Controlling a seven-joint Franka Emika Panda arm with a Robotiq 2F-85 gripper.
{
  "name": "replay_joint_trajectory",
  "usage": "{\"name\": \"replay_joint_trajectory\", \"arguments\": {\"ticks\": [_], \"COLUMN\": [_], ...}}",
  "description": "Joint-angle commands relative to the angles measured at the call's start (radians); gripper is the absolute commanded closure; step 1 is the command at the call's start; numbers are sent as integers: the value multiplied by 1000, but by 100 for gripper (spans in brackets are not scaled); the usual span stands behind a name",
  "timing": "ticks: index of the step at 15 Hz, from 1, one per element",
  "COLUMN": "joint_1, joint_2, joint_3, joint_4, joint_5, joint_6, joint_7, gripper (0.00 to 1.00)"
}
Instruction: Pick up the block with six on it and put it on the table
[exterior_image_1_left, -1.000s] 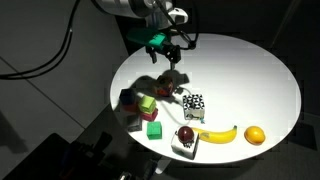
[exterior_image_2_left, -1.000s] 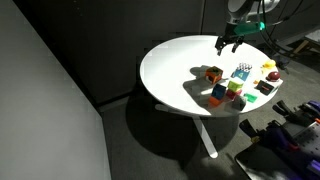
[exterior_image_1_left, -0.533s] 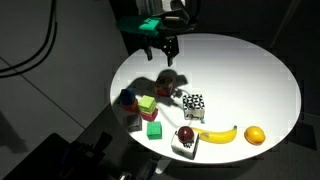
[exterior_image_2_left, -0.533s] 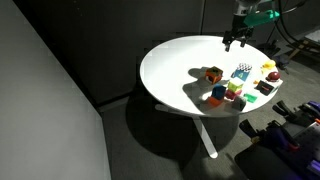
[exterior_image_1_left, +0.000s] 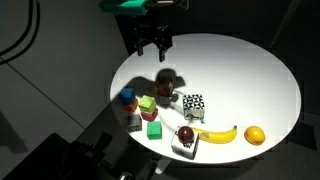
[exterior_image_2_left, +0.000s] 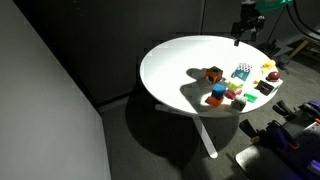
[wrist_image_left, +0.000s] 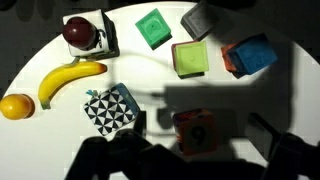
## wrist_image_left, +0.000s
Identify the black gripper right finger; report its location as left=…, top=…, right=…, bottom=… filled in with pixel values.
left=244, top=112, right=284, bottom=161

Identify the lime green block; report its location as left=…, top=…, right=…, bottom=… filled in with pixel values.
left=173, top=40, right=210, bottom=80

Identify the yellow banana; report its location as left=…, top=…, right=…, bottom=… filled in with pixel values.
left=37, top=57, right=108, bottom=110

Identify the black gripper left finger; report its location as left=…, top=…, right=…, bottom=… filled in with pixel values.
left=133, top=110, right=148, bottom=137

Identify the gray block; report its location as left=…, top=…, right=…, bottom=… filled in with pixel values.
left=180, top=0, right=221, bottom=42

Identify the orange red block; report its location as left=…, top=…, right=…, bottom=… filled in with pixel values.
left=220, top=42, right=246, bottom=80

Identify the blue block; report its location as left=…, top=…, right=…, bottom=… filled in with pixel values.
left=227, top=33, right=279, bottom=77

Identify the black white triangle pattern block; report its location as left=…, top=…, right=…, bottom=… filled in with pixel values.
left=83, top=82, right=141, bottom=137

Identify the white black picture block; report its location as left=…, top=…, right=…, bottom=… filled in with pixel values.
left=62, top=8, right=121, bottom=62

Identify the orange block with six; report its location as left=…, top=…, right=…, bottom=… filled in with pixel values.
left=172, top=108, right=218, bottom=157

